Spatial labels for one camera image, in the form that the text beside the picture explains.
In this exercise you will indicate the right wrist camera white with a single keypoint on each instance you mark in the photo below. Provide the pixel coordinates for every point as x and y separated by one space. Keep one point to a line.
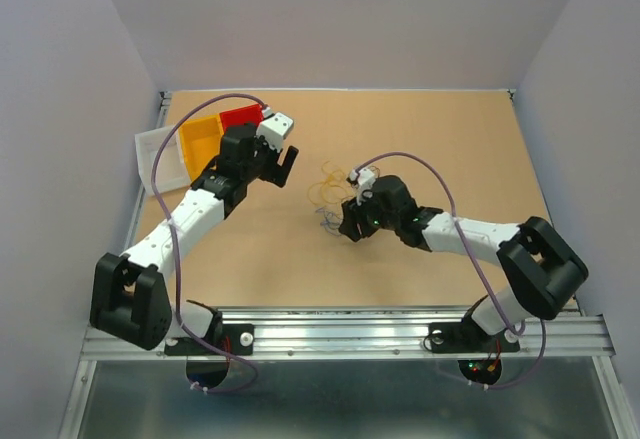
361 181

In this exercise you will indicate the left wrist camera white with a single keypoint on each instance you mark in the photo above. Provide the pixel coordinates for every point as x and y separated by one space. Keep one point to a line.
274 128

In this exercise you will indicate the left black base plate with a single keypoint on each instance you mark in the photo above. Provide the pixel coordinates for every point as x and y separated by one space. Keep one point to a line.
237 339

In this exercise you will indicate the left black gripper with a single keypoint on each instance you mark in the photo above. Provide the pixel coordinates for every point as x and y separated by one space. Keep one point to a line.
277 174

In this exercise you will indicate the red plastic bin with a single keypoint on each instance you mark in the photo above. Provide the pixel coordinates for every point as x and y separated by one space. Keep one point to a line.
251 114

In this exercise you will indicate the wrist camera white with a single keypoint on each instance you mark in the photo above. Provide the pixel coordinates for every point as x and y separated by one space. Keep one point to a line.
274 128
361 181

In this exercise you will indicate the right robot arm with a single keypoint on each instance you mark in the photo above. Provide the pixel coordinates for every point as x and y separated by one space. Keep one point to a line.
542 270

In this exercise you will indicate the aluminium rail frame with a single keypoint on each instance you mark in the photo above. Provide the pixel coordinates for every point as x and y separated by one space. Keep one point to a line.
339 326

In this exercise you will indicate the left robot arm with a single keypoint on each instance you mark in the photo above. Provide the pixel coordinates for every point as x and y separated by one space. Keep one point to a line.
130 298

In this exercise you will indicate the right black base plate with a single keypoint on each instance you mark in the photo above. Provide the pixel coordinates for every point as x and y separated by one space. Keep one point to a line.
462 337

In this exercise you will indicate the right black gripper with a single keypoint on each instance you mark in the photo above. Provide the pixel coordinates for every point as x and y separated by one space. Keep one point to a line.
352 213

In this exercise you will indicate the yellow plastic bin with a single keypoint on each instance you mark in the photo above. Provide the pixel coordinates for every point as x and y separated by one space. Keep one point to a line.
200 143

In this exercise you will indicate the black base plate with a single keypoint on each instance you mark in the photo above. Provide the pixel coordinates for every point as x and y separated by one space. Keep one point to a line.
462 337
237 339

